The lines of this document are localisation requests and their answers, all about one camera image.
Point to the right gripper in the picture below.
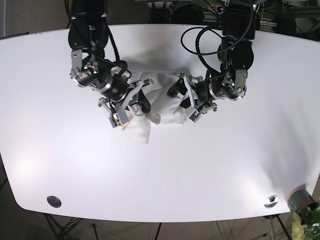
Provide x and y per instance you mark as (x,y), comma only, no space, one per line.
(111,79)

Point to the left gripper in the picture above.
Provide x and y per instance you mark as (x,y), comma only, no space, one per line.
(229,85)

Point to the white printed T-shirt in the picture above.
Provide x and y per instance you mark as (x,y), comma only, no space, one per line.
(164,110)

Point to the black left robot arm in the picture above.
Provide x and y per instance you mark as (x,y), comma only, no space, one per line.
(235,53)

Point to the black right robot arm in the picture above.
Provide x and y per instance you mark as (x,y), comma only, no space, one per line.
(90,35)

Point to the left silver table grommet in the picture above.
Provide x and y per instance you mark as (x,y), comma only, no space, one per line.
(54,201)

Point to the silver table grommet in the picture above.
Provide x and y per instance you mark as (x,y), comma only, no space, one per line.
(54,201)
(271,201)

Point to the right silver table grommet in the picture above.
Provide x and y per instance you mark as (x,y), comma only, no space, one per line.
(271,201)

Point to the grey plant pot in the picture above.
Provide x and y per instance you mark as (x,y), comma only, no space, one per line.
(299,198)

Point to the green potted plant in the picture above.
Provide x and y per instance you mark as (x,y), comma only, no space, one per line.
(306,223)

